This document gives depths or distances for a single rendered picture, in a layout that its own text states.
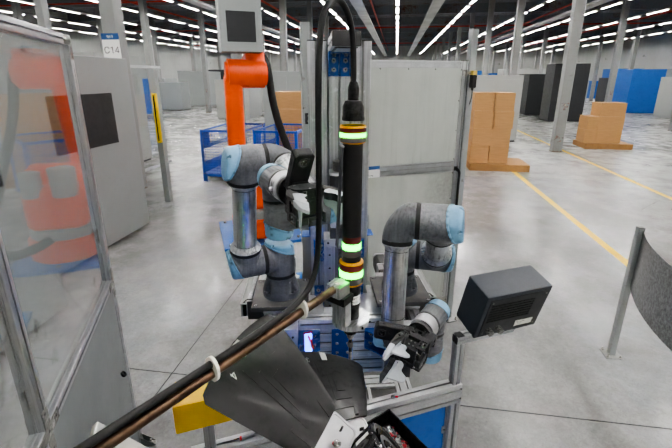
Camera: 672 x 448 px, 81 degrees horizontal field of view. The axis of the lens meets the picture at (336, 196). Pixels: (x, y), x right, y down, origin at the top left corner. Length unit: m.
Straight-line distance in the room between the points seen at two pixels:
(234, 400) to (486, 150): 8.48
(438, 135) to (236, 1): 2.70
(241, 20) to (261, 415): 4.19
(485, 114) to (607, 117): 5.00
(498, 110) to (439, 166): 6.02
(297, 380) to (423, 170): 2.22
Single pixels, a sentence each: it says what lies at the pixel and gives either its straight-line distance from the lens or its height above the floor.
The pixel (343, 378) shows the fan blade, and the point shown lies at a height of 1.18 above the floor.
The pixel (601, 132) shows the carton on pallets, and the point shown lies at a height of 0.44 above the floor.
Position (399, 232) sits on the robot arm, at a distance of 1.21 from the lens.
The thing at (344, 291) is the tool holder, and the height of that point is 1.54.
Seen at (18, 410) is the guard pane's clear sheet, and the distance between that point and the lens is 1.33.
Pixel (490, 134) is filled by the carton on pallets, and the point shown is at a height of 0.75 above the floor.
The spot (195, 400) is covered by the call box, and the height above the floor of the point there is 1.07.
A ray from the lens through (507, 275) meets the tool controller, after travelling 1.49.
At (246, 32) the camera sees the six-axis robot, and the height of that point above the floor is 2.34.
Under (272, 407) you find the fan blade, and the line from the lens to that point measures 0.79.
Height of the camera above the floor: 1.89
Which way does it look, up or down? 17 degrees down
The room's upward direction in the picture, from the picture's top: straight up
